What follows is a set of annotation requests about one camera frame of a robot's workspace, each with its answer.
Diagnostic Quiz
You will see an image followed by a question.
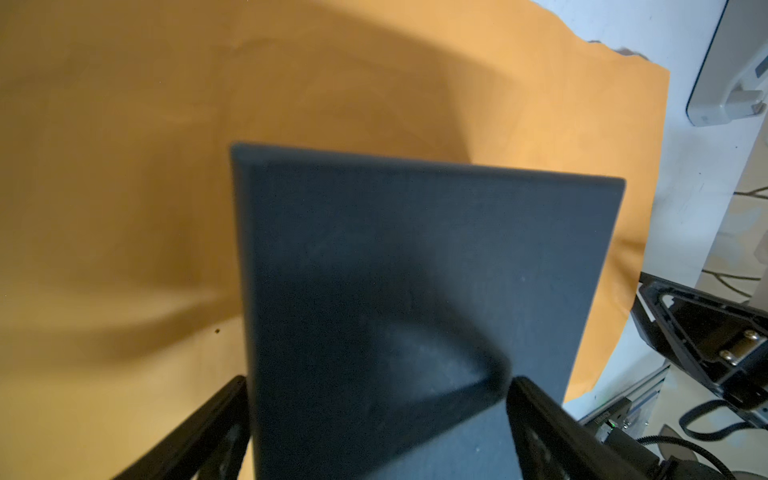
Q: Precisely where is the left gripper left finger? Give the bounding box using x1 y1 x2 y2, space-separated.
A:
117 375 251 479

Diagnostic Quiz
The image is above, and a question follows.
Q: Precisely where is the white tape dispenser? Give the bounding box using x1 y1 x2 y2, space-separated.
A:
686 0 767 127

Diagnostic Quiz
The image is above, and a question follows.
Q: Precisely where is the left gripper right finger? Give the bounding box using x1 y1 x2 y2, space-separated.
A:
506 376 644 480

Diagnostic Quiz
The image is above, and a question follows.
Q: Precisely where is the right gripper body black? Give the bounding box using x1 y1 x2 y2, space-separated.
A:
631 272 767 429

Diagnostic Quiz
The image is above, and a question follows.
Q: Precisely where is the black gift box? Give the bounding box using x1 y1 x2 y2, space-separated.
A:
230 143 626 479

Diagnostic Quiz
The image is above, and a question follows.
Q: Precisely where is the orange wrapping paper sheet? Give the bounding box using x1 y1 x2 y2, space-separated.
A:
1 1 670 479

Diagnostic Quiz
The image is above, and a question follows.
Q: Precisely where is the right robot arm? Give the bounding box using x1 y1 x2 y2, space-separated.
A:
586 273 767 479

